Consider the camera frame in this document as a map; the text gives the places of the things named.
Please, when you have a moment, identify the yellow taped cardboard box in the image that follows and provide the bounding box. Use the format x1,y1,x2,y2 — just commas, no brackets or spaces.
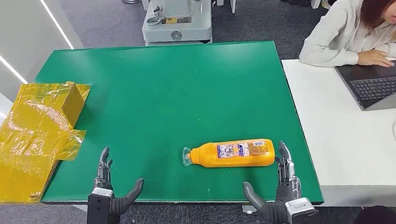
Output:
0,78,99,206

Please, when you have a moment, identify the person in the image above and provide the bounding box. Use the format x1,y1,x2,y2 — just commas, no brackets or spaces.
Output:
295,0,396,74

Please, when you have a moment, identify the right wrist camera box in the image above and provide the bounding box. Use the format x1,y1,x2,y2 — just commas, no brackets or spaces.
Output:
283,196,320,224

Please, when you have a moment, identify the dark grey laptop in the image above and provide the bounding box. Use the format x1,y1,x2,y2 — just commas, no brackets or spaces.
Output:
334,59,396,113

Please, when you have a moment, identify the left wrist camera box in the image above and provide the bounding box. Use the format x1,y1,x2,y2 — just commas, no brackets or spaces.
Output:
84,186,117,224

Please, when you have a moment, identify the person's hand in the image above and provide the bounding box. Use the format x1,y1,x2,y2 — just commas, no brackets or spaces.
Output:
356,48,395,70

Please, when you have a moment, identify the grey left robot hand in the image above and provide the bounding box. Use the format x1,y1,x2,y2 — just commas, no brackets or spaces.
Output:
90,144,147,219

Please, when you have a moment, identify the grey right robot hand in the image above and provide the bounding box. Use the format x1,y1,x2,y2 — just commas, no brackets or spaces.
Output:
239,139,304,224

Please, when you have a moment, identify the green table mat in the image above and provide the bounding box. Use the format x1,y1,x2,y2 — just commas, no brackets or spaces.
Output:
30,32,325,223

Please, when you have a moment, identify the white desk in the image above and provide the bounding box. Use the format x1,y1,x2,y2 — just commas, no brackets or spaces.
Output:
281,52,396,217

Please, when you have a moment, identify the grey-white machine base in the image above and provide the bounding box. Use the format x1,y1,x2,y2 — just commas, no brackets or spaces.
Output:
140,0,215,48

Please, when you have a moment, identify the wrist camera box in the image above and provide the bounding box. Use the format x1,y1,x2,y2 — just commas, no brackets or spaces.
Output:
84,186,117,224
283,196,320,224

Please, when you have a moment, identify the black chair back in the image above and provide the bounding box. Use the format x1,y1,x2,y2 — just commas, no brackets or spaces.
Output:
349,204,396,224

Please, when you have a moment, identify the orange bottle with clear cap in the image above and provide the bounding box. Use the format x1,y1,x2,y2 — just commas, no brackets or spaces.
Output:
181,137,276,172

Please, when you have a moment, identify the grey table bracket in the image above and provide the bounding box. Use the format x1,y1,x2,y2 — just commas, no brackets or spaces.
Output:
242,204,259,216

